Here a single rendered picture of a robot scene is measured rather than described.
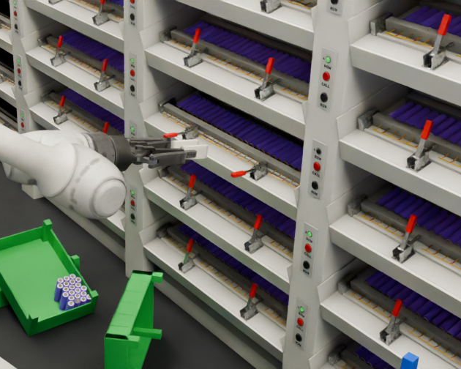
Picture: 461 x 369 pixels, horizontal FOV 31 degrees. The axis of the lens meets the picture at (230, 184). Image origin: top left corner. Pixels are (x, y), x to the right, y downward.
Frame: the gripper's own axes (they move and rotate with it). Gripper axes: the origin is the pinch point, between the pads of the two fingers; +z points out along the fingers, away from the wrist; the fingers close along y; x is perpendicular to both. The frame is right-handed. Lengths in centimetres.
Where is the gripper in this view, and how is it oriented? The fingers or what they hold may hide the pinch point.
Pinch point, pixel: (189, 149)
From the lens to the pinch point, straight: 178.0
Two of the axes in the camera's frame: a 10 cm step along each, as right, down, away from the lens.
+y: 5.8, 3.6, -7.3
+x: 1.6, -9.3, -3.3
